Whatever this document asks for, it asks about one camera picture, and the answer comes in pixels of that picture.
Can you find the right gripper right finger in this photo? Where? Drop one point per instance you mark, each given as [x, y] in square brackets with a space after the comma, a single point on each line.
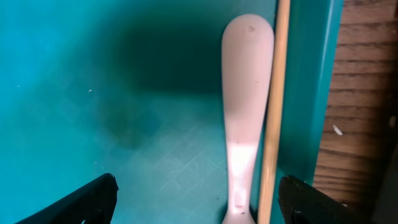
[300, 203]

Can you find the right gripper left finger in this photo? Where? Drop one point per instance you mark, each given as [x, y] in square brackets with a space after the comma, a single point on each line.
[93, 203]

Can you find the wooden chopstick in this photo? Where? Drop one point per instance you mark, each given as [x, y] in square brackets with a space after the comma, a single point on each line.
[274, 114]

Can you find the white plastic fork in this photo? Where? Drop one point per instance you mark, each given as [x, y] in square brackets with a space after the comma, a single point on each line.
[246, 63]

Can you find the grey plastic dishwasher rack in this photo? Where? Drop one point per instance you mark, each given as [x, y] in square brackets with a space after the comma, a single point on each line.
[385, 211]

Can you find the teal plastic tray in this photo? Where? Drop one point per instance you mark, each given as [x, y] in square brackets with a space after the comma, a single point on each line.
[126, 87]

